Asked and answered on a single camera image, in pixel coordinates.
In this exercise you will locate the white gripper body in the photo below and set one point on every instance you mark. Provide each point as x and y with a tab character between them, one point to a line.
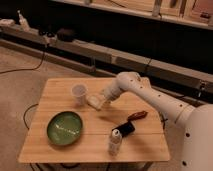
111	93

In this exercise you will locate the white sponge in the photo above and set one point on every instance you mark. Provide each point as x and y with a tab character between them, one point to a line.
96	101

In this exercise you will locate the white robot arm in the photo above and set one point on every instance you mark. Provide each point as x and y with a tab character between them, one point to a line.
197	152

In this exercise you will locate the green ceramic bowl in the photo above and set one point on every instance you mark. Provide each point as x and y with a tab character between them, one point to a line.
64	128

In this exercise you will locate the translucent plastic cup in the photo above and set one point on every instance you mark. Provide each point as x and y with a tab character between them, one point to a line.
79	92

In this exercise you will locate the white plastic bottle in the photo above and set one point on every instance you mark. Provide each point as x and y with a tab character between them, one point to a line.
115	140

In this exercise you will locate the wooden table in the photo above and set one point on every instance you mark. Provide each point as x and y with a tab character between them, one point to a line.
146	143

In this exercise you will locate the black round object on ledge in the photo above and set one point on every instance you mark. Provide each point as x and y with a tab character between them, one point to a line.
66	35

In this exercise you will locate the white spray bottle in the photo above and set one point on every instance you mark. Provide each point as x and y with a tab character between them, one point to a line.
23	22

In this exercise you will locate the brown wooden-handled tool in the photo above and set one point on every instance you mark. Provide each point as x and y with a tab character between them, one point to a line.
137	115

